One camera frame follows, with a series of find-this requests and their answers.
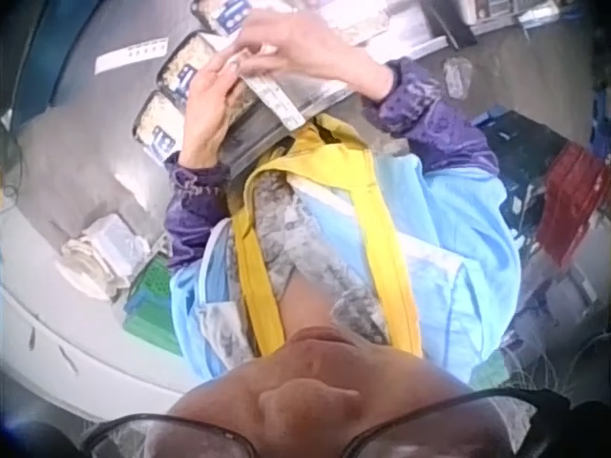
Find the white boxes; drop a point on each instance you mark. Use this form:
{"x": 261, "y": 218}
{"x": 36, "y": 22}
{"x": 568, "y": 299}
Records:
{"x": 487, "y": 12}

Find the silver metal tray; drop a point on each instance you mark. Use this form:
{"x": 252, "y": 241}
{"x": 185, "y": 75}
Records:
{"x": 396, "y": 26}

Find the white label strip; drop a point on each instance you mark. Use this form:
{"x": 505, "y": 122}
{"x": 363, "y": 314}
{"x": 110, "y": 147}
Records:
{"x": 281, "y": 102}

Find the person's left hand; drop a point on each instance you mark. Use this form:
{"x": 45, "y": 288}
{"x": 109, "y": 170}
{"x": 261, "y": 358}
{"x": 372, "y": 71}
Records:
{"x": 205, "y": 114}

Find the black film-sealed food tray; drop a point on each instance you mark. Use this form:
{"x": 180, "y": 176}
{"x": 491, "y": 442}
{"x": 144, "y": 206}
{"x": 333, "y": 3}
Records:
{"x": 315, "y": 93}

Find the clear plastic wrapper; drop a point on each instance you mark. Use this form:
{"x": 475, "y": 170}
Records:
{"x": 457, "y": 76}

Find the person's right hand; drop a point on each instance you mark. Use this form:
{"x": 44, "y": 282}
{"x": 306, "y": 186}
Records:
{"x": 320, "y": 47}

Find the black food tray blue label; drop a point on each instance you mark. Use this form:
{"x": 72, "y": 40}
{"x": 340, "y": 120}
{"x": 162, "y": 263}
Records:
{"x": 188, "y": 59}
{"x": 160, "y": 124}
{"x": 215, "y": 14}

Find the green plastic crate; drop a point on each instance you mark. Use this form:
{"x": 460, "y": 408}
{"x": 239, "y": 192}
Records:
{"x": 150, "y": 300}

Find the red plastic crate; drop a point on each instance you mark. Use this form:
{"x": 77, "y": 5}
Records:
{"x": 577, "y": 205}

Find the bundle of clear plastic bags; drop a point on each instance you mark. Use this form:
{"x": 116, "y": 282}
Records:
{"x": 102, "y": 253}

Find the white paper strip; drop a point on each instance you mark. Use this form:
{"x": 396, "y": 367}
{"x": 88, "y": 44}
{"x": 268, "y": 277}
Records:
{"x": 131, "y": 55}

